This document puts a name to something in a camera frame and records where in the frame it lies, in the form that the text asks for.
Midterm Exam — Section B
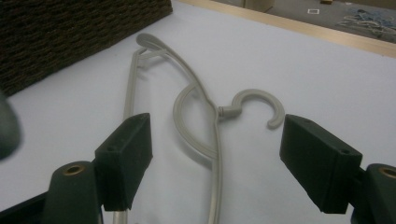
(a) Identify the white tangled cord heap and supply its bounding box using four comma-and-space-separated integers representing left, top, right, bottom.
335, 7, 396, 41

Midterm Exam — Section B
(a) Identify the grey plastic clothes hanger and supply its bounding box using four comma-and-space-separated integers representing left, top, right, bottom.
111, 32, 286, 224

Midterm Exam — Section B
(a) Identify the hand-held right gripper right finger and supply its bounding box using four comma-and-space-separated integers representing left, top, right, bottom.
278, 113, 364, 215

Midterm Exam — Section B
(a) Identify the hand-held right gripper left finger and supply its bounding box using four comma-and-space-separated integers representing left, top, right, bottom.
94, 112, 154, 213

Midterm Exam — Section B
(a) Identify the brown wicker basket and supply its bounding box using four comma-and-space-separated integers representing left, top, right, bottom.
0, 0, 174, 98

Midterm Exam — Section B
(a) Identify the white board sheet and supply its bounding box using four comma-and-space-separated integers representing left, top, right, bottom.
0, 0, 396, 224

